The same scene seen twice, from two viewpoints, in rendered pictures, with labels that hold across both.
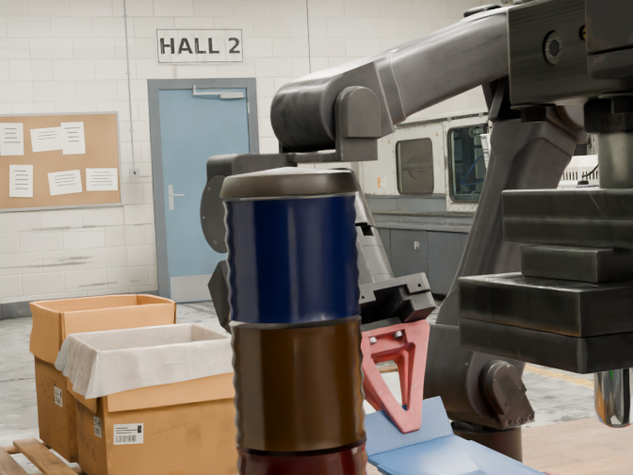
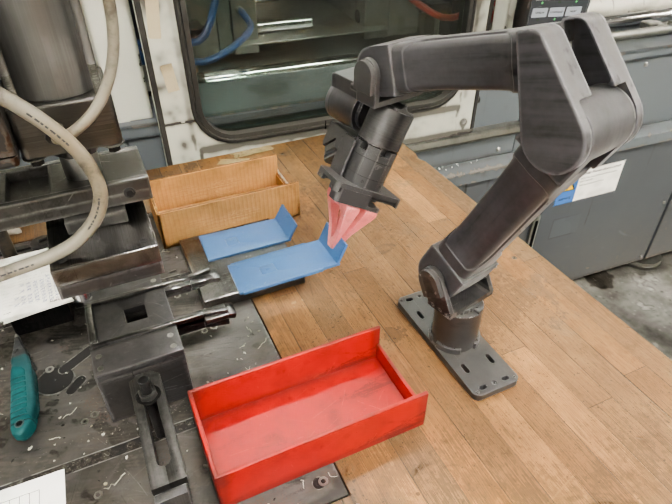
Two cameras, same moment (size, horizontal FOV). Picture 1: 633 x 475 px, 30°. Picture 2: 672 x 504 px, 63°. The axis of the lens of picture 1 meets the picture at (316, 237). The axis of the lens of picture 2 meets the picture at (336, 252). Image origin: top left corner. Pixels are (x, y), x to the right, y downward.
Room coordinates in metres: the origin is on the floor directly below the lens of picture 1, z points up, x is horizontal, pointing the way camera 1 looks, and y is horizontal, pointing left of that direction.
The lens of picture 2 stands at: (0.84, -0.67, 1.47)
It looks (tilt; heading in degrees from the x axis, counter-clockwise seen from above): 38 degrees down; 90
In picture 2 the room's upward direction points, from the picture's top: straight up
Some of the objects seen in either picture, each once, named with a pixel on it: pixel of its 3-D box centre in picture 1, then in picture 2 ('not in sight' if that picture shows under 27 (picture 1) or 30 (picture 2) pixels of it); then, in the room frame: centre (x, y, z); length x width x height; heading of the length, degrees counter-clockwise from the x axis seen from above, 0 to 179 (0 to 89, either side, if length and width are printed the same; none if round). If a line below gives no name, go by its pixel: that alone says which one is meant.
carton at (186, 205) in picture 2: not in sight; (223, 199); (0.64, 0.19, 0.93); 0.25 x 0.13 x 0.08; 25
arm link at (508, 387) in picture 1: (478, 391); (456, 281); (1.00, -0.13, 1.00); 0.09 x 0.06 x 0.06; 37
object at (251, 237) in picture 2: not in sight; (247, 231); (0.70, 0.08, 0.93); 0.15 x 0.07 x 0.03; 24
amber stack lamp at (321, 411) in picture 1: (298, 378); not in sight; (0.34, 0.01, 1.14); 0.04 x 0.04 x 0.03
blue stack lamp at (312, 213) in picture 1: (292, 256); not in sight; (0.34, 0.01, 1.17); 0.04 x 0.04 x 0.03
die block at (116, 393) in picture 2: not in sight; (135, 334); (0.58, -0.16, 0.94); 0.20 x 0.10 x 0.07; 115
